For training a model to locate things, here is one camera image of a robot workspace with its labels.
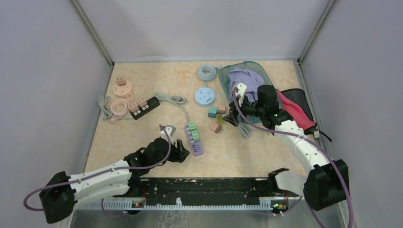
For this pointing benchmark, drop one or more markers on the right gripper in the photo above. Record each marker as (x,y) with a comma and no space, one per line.
(232,117)

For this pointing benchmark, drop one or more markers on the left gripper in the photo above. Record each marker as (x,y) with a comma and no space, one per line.
(179,154)

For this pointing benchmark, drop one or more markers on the yellow USB charger plug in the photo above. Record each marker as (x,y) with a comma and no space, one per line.
(219,119)

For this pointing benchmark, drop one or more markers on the teal USB charger plug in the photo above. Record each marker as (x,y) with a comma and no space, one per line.
(212,112)

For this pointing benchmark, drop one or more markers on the green plug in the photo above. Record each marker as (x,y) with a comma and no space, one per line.
(195,136)
(192,126)

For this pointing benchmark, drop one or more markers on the blue round power socket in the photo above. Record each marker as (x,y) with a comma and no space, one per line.
(204,97)

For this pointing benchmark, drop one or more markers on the black power strip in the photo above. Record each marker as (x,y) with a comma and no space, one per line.
(153,102)

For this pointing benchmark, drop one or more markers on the brown pink USB charger plug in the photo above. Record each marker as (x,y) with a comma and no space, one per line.
(221,109)

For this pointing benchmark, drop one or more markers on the purple power strip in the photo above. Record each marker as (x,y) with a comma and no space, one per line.
(196,147)

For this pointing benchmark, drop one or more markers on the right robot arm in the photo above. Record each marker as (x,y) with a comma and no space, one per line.
(326,180)

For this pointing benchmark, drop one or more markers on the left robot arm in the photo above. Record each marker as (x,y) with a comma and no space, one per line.
(64,193)

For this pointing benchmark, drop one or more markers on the pink round power socket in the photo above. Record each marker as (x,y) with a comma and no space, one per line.
(123,91)

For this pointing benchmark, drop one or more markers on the lavender cloth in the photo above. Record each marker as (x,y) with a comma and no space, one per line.
(248,77)

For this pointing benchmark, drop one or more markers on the teal plastic basin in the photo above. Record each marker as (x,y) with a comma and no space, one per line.
(268,107)

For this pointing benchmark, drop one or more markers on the red and black bag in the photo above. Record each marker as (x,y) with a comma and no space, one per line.
(294,101)

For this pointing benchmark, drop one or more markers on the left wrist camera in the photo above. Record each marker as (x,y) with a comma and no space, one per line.
(168,132)

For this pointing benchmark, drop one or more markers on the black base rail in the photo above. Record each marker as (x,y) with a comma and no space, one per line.
(202,191)

